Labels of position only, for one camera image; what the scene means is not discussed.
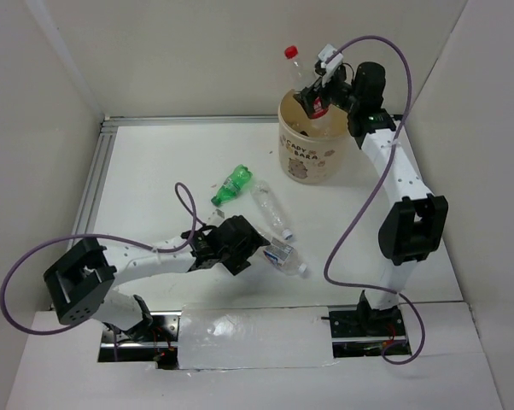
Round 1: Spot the large red label bottle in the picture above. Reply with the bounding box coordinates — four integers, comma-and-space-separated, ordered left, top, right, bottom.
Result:
284, 45, 331, 137

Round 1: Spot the clear bottle blue label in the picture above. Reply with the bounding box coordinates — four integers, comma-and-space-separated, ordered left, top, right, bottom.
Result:
258, 232, 307, 276

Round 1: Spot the long clear plastic bottle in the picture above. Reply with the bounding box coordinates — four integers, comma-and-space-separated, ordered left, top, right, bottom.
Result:
250, 180, 294, 241

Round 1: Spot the green plastic bottle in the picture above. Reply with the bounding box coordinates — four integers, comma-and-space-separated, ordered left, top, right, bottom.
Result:
211, 164, 253, 207

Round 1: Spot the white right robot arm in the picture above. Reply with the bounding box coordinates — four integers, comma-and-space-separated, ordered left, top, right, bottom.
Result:
295, 62, 448, 336

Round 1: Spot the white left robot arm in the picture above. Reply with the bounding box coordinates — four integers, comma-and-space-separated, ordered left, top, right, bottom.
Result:
44, 216, 270, 341

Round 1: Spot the beige capybara bin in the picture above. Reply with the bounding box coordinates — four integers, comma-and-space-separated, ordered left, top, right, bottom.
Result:
278, 91, 352, 185

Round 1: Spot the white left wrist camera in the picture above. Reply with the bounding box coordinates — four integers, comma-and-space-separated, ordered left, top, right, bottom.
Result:
206, 208, 225, 226

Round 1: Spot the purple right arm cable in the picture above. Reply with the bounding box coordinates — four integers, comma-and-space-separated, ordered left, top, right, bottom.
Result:
323, 36, 427, 365

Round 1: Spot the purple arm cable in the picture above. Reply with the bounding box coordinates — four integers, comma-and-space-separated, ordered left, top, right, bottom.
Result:
323, 36, 427, 365
0, 182, 207, 363

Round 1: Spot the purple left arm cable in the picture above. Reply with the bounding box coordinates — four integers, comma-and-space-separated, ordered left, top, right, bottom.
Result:
0, 182, 207, 363

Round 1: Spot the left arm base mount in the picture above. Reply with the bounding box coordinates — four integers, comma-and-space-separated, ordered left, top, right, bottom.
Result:
97, 310, 181, 370

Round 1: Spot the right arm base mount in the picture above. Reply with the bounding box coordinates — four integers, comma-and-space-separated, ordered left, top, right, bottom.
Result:
321, 307, 412, 359

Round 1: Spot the aluminium frame rail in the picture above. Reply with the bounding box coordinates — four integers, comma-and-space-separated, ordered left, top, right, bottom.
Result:
50, 114, 406, 308

